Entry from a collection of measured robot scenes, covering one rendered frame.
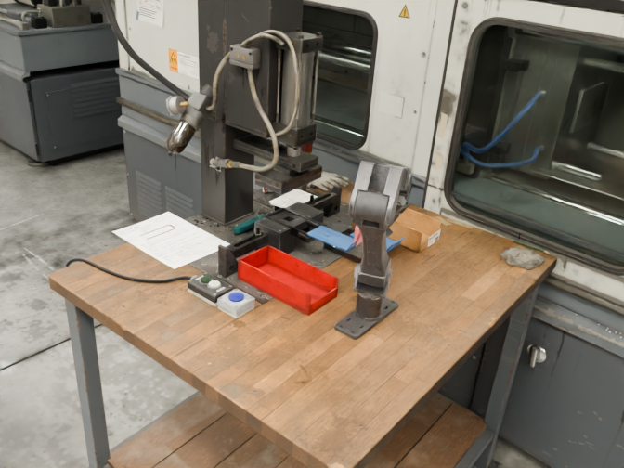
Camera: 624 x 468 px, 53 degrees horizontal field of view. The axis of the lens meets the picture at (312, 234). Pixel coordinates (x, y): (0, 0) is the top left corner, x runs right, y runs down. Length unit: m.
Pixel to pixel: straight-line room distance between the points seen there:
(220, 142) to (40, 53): 2.91
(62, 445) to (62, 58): 2.90
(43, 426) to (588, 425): 1.96
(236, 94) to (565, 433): 1.58
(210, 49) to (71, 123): 3.09
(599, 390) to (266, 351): 1.21
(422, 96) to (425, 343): 0.98
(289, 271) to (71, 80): 3.32
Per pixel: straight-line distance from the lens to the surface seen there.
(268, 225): 1.81
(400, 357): 1.48
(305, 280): 1.70
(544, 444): 2.48
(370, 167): 1.33
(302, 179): 1.76
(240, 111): 1.80
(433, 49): 2.18
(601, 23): 1.90
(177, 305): 1.62
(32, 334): 3.15
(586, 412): 2.33
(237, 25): 1.76
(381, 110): 2.34
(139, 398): 2.70
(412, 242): 1.91
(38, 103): 4.73
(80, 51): 4.80
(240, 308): 1.55
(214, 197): 1.98
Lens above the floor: 1.81
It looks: 28 degrees down
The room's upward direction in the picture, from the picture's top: 4 degrees clockwise
